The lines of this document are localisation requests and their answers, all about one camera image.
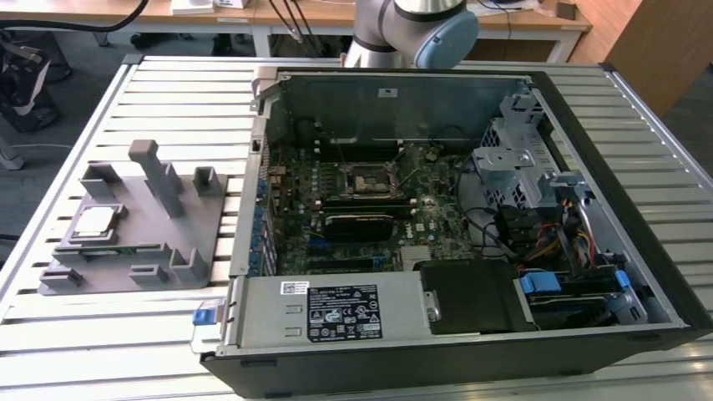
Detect coloured power wire bundle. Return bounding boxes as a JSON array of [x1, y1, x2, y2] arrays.
[[515, 200, 601, 271]]

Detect silver chipset heat sink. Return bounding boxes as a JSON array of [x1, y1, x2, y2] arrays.
[[397, 245, 433, 269]]

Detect blue disk carrier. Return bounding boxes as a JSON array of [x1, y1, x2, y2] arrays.
[[517, 270, 561, 298]]

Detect white stand foot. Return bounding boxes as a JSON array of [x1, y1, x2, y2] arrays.
[[0, 135, 27, 171]]

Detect green motherboard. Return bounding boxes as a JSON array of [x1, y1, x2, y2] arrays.
[[265, 140, 479, 277]]

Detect black bag grey straps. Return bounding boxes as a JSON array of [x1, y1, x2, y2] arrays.
[[0, 35, 60, 134]]

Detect black RAM slot bank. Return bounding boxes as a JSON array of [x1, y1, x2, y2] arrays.
[[312, 140, 407, 155], [320, 198, 417, 218]]

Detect metal drive cage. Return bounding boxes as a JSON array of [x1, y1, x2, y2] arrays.
[[471, 94, 595, 212]]

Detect wooden desk white legs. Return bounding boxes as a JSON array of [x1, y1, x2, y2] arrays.
[[0, 0, 263, 58], [253, 0, 595, 63]]

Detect black graphics card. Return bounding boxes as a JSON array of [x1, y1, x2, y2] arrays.
[[321, 212, 395, 244]]

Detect metal socket cover frame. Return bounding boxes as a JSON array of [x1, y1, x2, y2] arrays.
[[393, 141, 420, 198]]

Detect green RAM stick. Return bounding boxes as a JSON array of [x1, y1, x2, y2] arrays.
[[82, 246, 140, 256]]

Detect black plastic fan shroud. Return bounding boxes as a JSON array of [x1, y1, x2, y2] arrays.
[[417, 258, 537, 336]]

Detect silver power supply box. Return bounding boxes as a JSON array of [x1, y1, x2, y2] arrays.
[[219, 271, 443, 348]]

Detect black open PC case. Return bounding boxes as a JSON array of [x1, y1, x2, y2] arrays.
[[188, 62, 713, 400]]

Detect black wire mesh bin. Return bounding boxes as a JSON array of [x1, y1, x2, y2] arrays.
[[32, 31, 74, 83]]

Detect grey plastic parts rack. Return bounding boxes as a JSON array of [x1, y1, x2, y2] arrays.
[[36, 139, 231, 297]]

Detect metal CPU socket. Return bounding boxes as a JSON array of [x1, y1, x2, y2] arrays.
[[340, 161, 404, 198]]

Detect black disk bay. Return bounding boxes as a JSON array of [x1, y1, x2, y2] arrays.
[[523, 292, 620, 329]]

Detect brown wooden cabinet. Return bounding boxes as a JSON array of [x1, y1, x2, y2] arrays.
[[568, 0, 713, 120]]

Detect grey case handle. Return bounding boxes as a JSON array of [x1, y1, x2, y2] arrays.
[[248, 68, 281, 116]]

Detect black expansion slot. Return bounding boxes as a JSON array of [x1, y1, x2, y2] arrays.
[[308, 258, 381, 272]]

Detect silver green CPU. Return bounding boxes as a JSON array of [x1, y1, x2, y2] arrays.
[[75, 206, 122, 237]]

